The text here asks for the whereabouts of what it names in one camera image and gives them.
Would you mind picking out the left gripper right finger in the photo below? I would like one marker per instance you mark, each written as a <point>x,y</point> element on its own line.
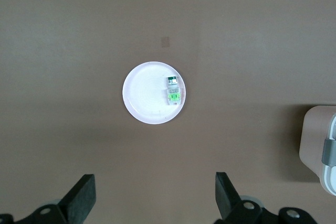
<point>228,200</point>

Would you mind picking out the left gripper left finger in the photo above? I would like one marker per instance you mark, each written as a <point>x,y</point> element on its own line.
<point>78,197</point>

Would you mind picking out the white-lidded pink lunch box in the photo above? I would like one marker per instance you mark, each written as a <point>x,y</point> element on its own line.
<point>312,142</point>

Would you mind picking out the pink round plate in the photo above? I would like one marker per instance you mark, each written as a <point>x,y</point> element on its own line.
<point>144,95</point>

